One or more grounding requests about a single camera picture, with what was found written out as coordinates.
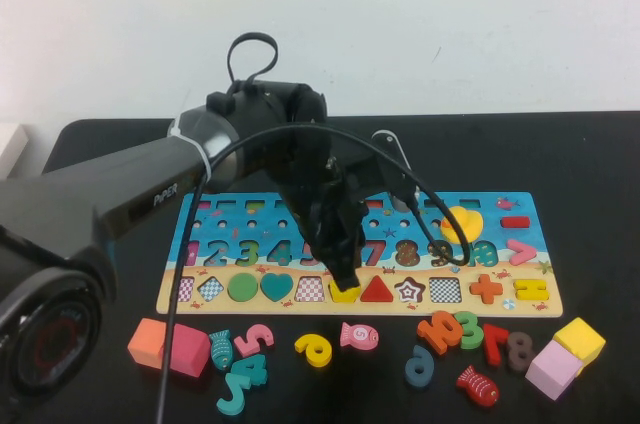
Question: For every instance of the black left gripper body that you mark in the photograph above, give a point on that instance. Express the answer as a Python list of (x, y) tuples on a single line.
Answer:
[(320, 194)]

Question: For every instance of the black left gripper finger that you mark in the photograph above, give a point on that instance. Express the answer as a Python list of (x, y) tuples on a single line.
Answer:
[(336, 266), (352, 264)]

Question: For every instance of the yellow pentagon piece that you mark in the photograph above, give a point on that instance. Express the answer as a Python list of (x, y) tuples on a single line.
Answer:
[(345, 295)]

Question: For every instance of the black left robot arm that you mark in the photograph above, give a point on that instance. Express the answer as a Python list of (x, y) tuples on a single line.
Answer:
[(100, 184)]

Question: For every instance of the red triangle piece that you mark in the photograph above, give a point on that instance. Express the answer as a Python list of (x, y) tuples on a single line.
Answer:
[(376, 293)]

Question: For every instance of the teal heart piece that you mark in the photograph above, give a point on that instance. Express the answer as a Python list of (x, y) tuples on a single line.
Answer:
[(276, 286)]

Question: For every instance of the yellow number six piece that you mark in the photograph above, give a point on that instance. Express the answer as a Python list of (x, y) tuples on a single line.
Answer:
[(305, 343)]

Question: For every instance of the green circle piece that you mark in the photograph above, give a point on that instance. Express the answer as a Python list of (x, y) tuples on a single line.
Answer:
[(242, 288)]

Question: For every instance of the orange number ten piece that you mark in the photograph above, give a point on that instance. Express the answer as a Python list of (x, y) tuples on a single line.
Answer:
[(427, 333)]

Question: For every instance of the blue ocean wooden puzzle board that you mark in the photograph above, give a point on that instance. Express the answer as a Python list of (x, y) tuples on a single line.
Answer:
[(450, 308)]

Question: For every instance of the pink number five piece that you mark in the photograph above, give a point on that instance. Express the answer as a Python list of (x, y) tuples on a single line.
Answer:
[(240, 345)]

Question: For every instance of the teal number four piece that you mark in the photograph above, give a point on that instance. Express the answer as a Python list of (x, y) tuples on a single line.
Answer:
[(261, 369)]

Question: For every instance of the orange plus sign piece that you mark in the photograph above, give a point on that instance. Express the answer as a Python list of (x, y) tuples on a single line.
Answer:
[(485, 289)]

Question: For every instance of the blue-grey number nine piece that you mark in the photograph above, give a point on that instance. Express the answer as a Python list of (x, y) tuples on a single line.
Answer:
[(415, 384)]

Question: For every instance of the green number three piece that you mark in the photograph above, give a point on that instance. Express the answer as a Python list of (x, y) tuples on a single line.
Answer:
[(475, 339)]

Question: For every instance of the turquoise hook-shaped number piece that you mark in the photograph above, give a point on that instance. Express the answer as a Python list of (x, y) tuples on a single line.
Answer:
[(235, 396)]

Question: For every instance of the red minus sign piece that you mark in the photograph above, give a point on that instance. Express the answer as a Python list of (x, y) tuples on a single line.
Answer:
[(514, 222)]

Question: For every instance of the red number seven piece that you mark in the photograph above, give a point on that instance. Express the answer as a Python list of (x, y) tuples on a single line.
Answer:
[(495, 351)]

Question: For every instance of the yellow equals sign piece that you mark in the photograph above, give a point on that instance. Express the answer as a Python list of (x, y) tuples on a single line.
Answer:
[(525, 284)]

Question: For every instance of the pink greater-than sign piece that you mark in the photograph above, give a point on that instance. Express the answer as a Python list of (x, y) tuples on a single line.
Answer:
[(526, 252)]

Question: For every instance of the brown number eight piece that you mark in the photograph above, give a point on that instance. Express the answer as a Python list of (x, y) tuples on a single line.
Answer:
[(519, 352)]

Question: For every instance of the pink wooden fish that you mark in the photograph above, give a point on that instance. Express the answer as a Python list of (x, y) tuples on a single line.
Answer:
[(357, 335)]

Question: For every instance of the yellow rubber duck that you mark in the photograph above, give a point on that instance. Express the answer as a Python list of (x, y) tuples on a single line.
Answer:
[(457, 229)]

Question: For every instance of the teal wooden fish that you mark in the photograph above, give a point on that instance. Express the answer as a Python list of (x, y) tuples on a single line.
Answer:
[(220, 349)]

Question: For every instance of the magenta cube block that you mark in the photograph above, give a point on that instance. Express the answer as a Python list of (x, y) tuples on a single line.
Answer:
[(190, 349)]

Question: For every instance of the red wooden fish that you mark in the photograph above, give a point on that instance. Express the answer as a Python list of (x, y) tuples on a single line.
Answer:
[(477, 386)]

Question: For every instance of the orange cube block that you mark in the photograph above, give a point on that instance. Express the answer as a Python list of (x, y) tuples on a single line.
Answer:
[(145, 344)]

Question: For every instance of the light pink cube block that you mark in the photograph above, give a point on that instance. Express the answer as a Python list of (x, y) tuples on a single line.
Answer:
[(552, 369)]

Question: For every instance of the yellow cube block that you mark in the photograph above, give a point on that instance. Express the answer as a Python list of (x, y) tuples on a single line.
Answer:
[(580, 336)]

